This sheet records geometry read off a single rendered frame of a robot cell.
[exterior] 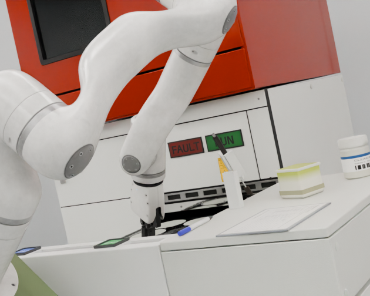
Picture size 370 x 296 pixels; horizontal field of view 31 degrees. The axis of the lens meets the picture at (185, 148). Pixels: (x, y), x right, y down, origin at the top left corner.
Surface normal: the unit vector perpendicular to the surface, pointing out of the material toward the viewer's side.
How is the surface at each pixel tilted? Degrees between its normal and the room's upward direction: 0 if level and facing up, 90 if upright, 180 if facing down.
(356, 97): 90
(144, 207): 91
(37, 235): 90
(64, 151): 104
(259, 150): 90
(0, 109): 80
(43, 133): 72
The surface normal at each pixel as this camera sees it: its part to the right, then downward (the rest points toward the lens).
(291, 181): -0.80, 0.20
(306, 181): 0.57, -0.07
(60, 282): -0.51, 0.15
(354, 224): 0.84, -0.15
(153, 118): 0.04, -0.24
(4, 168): 0.62, -0.35
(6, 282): 0.46, -0.79
